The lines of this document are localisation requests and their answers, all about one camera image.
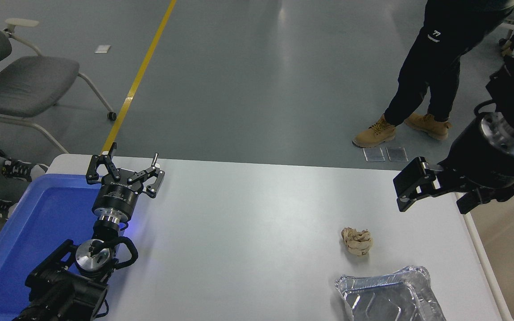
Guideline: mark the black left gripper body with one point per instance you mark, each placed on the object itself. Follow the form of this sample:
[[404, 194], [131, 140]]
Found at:
[[116, 198]]

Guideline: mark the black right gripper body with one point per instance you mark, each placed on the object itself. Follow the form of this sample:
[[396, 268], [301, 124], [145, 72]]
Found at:
[[480, 162]]

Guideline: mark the clear floor plate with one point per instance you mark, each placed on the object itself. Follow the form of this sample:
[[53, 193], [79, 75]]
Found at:
[[374, 154], [397, 154]]

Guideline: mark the blue plastic tray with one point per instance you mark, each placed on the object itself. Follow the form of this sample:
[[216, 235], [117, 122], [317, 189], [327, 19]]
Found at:
[[38, 223]]

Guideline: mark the crumpled tan paper ball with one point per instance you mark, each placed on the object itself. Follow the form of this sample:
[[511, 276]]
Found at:
[[357, 241]]

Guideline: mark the seated person with black sneakers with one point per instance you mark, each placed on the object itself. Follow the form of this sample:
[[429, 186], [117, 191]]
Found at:
[[18, 168]]

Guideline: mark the standing person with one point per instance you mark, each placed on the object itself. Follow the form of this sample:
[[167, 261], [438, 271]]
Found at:
[[435, 58]]

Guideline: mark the silver foil tray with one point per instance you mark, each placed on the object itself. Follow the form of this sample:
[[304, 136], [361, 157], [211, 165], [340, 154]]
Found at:
[[386, 296]]

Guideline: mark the grey padded chair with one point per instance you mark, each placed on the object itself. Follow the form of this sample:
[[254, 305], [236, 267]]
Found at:
[[25, 84]]

